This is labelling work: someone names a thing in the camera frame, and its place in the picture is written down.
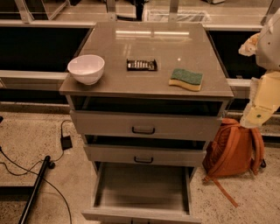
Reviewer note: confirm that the white bowl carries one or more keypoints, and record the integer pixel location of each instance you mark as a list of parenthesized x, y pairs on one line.
[(86, 69)]

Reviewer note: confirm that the middle grey drawer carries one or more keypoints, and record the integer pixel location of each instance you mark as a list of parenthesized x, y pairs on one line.
[(144, 155)]

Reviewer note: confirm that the grey drawer cabinet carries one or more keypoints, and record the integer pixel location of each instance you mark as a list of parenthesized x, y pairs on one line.
[(184, 46)]

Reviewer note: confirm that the open bottom grey drawer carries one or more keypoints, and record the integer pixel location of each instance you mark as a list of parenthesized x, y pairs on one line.
[(141, 194)]

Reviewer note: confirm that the black power adapter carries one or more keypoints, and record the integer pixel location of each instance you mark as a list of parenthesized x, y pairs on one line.
[(66, 142)]

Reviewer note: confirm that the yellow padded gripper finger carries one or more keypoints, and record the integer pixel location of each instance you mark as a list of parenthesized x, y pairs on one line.
[(248, 48), (264, 100)]

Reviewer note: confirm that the orange backpack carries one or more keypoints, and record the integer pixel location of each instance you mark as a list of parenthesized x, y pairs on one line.
[(233, 151)]

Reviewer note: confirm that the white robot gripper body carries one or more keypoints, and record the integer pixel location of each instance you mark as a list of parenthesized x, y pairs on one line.
[(269, 48)]

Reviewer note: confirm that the black pole on floor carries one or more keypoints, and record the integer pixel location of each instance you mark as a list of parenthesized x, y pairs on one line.
[(34, 190)]

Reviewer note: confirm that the top grey drawer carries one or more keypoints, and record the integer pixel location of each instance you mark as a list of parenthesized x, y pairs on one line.
[(180, 127)]

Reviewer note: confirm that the green and yellow sponge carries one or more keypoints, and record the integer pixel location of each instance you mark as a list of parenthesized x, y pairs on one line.
[(186, 79)]

